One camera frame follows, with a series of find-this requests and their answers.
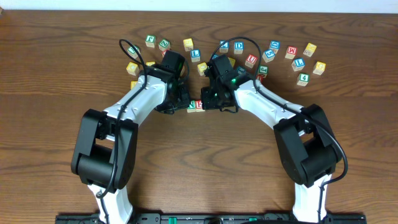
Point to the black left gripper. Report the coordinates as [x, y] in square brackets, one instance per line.
[183, 100]

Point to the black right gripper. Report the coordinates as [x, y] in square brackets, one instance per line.
[208, 101]

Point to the green N wooden block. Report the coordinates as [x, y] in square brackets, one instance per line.
[192, 107]

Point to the red E wooden block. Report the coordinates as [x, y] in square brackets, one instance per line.
[199, 106]

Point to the red u wooden block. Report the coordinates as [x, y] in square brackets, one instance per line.
[260, 77]
[251, 61]

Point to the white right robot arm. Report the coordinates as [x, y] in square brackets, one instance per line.
[307, 146]

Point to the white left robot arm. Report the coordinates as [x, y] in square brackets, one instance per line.
[105, 149]

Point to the yellow Q wooden block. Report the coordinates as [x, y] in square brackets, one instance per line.
[202, 67]

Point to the yellow G wooden block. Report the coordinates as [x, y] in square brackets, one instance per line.
[232, 61]

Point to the blue L wooden block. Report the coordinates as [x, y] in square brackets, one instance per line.
[195, 55]

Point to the yellow K wooden block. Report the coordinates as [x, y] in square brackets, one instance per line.
[133, 84]

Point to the blue 2 wooden block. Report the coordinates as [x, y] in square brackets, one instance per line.
[224, 46]

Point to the green F wooden block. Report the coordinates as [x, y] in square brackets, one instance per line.
[263, 70]

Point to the yellow 6 wooden block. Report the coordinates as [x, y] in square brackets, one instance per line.
[188, 44]

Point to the blue D wooden block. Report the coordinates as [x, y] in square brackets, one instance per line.
[238, 47]

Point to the green Z wooden block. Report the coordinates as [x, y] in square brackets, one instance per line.
[164, 45]

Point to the yellow C wooden block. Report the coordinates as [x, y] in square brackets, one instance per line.
[132, 69]

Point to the green J wooden block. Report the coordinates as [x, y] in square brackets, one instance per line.
[150, 41]

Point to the blue 5 wooden block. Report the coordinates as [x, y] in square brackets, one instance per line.
[268, 55]

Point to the green 7 wooden block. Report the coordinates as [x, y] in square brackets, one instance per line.
[133, 52]

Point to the blue D block right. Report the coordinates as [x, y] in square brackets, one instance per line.
[274, 46]

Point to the red M wooden block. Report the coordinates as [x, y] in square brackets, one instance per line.
[291, 52]

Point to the blue L block right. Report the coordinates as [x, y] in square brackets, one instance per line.
[298, 64]

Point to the green 4 wooden block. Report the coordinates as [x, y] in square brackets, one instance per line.
[303, 79]

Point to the yellow block far right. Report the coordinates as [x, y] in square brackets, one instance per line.
[310, 49]

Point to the yellow G block right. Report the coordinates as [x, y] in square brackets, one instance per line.
[319, 68]

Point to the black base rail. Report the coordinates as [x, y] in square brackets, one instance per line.
[155, 218]

